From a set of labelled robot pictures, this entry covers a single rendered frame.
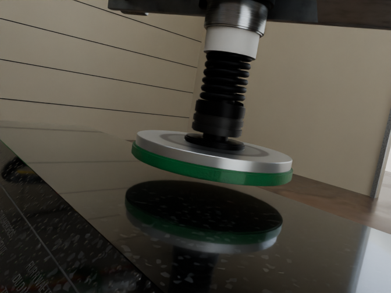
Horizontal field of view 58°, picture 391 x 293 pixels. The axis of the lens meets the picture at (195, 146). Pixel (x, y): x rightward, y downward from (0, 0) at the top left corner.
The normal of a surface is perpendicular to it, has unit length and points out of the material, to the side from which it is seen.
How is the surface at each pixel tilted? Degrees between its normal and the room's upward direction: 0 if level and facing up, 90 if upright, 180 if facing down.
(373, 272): 0
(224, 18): 90
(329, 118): 90
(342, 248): 0
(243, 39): 90
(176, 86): 90
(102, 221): 0
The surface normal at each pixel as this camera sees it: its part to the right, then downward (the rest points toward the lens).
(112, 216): 0.16, -0.98
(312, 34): -0.70, -0.01
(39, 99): 0.70, 0.21
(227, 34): -0.25, 0.09
